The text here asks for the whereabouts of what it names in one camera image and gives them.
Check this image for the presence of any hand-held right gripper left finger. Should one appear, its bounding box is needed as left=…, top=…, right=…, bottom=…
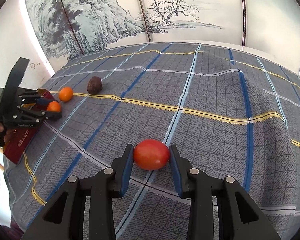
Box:
left=21, top=144, right=135, bottom=240

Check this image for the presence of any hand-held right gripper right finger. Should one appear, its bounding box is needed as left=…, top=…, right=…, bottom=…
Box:
left=169, top=144, right=278, bottom=240

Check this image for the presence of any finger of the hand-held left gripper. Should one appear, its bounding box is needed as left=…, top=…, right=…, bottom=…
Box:
left=18, top=88, right=50, bottom=106
left=16, top=109, right=63, bottom=125

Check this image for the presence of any small orange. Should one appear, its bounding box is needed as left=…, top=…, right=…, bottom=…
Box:
left=59, top=87, right=74, bottom=102
left=47, top=101, right=62, bottom=113

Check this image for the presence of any red tomato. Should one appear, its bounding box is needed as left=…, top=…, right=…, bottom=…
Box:
left=133, top=139, right=170, bottom=171

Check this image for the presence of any red and gold tin box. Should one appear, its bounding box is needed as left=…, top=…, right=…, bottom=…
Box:
left=2, top=88, right=56, bottom=165

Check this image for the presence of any dark purple passion fruit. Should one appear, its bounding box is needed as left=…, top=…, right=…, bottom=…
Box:
left=87, top=76, right=103, bottom=95

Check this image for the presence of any landscape painted door panel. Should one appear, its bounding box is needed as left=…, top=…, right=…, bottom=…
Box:
left=57, top=0, right=150, bottom=55
left=242, top=0, right=300, bottom=75
left=24, top=0, right=83, bottom=62
left=136, top=0, right=244, bottom=47

